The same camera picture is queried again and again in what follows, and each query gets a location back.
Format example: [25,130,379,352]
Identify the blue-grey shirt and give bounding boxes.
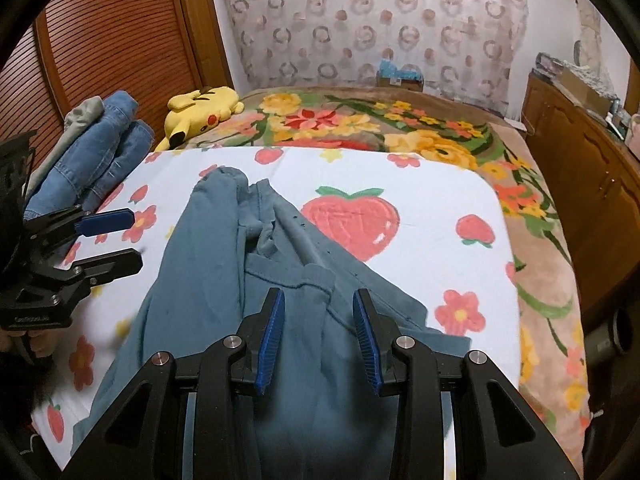
[72,165,471,480]

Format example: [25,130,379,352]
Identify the white lace curtain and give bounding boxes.
[572,0,603,68]

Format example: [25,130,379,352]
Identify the yellow plush toy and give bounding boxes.
[155,86,244,152]

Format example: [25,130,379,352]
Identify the wooden cabinet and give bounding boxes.
[522,72,640,311]

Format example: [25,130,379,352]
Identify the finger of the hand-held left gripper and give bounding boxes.
[27,207,136,257]
[35,247,144,306]

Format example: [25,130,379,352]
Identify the grey plastic pipe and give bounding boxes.
[582,305,638,361]

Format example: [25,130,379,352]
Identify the wooden louvered wardrobe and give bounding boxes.
[0,0,233,171]

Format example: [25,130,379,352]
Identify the grey folded garment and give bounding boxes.
[25,99,104,196]

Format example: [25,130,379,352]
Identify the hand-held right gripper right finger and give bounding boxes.
[352,288,581,480]

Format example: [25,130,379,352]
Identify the white strawberry print blanket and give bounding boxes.
[32,145,521,471]

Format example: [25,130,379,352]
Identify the open cardboard box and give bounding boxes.
[555,67,615,117]

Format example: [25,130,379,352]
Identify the person's left hand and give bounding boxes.
[27,332,56,362]

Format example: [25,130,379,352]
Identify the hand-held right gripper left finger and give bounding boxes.
[60,287,286,480]

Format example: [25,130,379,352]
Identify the ring patterned wall curtain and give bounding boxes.
[217,0,530,116]

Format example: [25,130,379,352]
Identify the light blue folded jeans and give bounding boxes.
[27,91,139,213]

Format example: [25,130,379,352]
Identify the stack of packets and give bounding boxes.
[535,52,567,81]

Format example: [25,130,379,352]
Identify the floral plush blanket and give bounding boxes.
[155,87,593,471]

